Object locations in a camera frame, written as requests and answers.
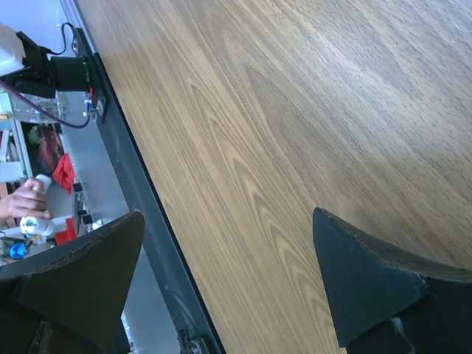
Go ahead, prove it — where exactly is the white bottle in background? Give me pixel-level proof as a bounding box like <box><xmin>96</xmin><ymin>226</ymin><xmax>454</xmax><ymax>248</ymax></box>
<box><xmin>18</xmin><ymin>174</ymin><xmax>55</xmax><ymax>237</ymax></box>

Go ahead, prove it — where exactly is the background person hand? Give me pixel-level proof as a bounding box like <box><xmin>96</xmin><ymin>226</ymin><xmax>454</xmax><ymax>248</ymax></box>
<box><xmin>1</xmin><ymin>178</ymin><xmax>53</xmax><ymax>226</ymax></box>

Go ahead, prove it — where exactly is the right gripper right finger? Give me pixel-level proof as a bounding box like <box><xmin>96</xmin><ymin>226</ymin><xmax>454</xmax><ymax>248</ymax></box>
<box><xmin>313</xmin><ymin>208</ymin><xmax>471</xmax><ymax>353</ymax></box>

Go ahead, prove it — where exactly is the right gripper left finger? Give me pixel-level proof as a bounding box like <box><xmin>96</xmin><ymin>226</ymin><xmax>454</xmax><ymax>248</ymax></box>
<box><xmin>1</xmin><ymin>211</ymin><xmax>145</xmax><ymax>353</ymax></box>

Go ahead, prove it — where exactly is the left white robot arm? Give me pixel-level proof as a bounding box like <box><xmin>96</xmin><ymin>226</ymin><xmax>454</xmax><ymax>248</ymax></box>
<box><xmin>1</xmin><ymin>24</ymin><xmax>92</xmax><ymax>99</ymax></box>

